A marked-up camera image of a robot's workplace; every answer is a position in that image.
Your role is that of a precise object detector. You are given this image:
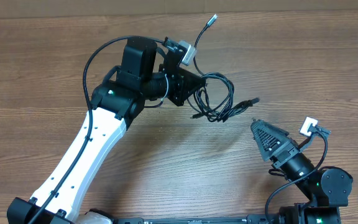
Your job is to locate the black USB-A cable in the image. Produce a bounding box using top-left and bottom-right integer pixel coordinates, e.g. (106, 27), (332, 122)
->
(190, 86), (260, 123)

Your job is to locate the black USB-C cable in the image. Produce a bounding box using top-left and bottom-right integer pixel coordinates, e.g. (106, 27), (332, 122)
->
(191, 13), (235, 123)

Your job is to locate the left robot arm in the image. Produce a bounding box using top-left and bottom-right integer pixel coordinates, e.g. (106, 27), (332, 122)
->
(7, 36), (205, 223)

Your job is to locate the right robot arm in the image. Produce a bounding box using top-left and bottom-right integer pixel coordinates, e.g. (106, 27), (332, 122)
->
(250, 117), (353, 224)

